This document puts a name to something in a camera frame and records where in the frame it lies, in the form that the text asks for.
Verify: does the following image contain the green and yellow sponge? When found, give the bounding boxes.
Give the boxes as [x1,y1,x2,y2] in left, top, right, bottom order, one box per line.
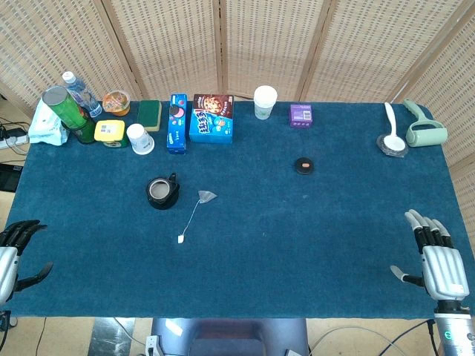
[136,99,163,133]

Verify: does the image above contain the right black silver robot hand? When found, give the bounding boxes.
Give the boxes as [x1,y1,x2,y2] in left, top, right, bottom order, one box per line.
[389,209,471,302]

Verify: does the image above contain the blue chocolate cookie box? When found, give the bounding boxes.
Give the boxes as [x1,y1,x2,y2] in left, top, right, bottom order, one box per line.
[189,93,235,145]

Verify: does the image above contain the white wet wipes pack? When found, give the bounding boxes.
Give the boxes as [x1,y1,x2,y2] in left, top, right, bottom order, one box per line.
[27,98,71,146]

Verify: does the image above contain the green cylindrical can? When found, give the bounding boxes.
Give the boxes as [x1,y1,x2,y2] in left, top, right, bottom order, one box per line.
[42,85,90,131]

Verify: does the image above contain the upturned white paper cup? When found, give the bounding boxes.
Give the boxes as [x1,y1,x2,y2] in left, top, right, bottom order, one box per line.
[125,123,155,156]

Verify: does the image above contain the white plastic spoon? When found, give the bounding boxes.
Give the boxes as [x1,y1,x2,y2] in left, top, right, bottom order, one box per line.
[383,102,406,151]

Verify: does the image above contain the clear plastic water bottle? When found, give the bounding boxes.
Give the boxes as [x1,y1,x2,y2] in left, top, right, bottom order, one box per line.
[61,70,103,119]

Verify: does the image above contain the black mug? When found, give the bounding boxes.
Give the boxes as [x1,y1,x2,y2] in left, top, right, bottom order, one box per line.
[145,172,181,211]

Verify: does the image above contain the orange jelly cup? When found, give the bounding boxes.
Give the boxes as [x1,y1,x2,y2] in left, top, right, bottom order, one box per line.
[102,90,131,117]

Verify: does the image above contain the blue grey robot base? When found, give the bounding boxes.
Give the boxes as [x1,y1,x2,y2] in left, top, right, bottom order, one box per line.
[150,317,309,356]

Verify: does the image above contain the black box on floor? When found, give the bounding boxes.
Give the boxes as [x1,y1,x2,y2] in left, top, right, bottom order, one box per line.
[0,162,24,193]

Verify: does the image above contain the yellow container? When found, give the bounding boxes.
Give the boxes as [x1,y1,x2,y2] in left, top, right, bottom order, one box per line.
[94,119,130,148]

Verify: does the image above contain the pale green lint roller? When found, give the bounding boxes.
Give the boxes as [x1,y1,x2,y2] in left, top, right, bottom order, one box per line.
[402,98,449,148]

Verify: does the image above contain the blue Oreo box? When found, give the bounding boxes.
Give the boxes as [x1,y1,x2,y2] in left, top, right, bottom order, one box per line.
[166,93,189,155]

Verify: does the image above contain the white power strip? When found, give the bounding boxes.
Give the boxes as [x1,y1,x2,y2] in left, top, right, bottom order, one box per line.
[0,135,30,150]

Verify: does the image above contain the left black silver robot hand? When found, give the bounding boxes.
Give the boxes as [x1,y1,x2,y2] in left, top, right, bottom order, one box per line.
[0,219,54,307]

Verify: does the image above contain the black lid with orange knob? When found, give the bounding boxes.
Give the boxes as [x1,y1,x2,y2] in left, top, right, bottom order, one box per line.
[295,156,315,176]

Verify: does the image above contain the white floor cable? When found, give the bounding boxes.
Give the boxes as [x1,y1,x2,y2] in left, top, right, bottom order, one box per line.
[308,326,409,356]

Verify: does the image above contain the blue table cloth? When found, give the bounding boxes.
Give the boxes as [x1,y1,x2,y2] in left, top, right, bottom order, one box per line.
[3,99,475,320]

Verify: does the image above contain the grey pyramid tea bag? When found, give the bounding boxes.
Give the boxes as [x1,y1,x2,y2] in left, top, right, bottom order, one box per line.
[177,189,219,245]

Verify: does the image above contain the purple cardboard box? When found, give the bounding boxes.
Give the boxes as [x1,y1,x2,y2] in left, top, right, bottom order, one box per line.
[289,104,313,129]

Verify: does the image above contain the black floor cable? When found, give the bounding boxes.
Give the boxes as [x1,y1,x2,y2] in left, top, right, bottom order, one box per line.
[377,319,433,356]

